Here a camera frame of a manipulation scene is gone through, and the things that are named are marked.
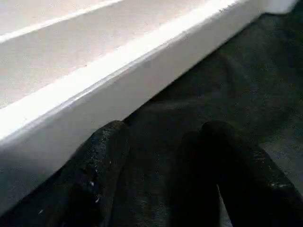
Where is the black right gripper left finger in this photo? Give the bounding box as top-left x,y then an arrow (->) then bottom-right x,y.
37,120 -> 131,227

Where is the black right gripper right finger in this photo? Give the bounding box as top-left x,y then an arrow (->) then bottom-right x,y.
171,120 -> 303,227

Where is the white plastic table top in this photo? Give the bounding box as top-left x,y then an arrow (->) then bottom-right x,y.
0,0 -> 294,210

